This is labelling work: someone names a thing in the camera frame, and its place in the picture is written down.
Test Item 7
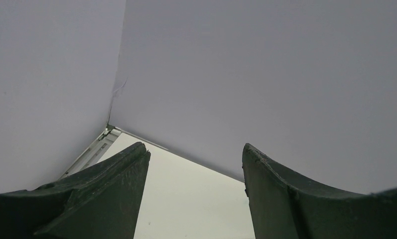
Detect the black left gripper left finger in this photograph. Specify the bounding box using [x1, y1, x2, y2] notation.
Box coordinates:
[0, 142, 151, 239]

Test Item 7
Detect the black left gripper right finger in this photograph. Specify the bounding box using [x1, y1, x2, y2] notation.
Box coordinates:
[242, 143, 397, 239]

